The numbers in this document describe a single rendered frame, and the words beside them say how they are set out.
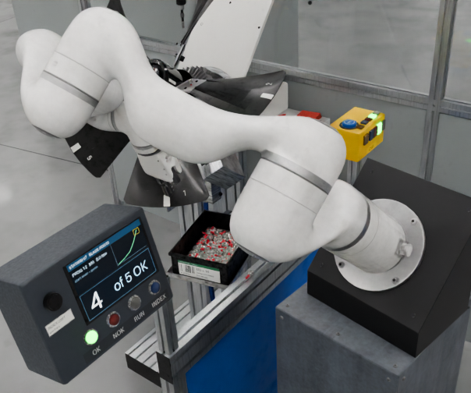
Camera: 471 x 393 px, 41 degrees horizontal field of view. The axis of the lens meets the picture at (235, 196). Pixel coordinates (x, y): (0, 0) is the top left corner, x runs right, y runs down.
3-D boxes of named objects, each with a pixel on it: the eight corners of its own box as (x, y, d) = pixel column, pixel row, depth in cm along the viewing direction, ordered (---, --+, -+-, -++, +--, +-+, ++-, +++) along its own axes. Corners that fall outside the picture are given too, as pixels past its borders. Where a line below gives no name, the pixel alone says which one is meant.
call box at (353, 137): (352, 137, 192) (354, 105, 186) (383, 145, 186) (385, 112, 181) (326, 158, 181) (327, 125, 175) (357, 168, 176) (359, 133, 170)
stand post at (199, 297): (203, 350, 252) (180, 147, 204) (220, 359, 247) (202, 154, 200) (195, 357, 249) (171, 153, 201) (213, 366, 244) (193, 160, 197)
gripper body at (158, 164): (174, 136, 153) (186, 169, 160) (143, 127, 158) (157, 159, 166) (154, 157, 149) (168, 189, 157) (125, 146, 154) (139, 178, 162)
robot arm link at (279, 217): (383, 201, 108) (319, 150, 90) (331, 295, 108) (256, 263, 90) (329, 177, 116) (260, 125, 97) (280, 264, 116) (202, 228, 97)
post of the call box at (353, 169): (351, 180, 191) (353, 144, 185) (359, 183, 189) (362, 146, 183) (346, 185, 189) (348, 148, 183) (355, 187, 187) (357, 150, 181)
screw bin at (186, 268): (206, 229, 181) (203, 209, 178) (260, 240, 175) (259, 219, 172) (170, 274, 164) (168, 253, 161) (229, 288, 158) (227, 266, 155)
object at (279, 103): (254, 100, 248) (253, 73, 242) (289, 108, 239) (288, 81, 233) (228, 115, 236) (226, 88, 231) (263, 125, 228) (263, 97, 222)
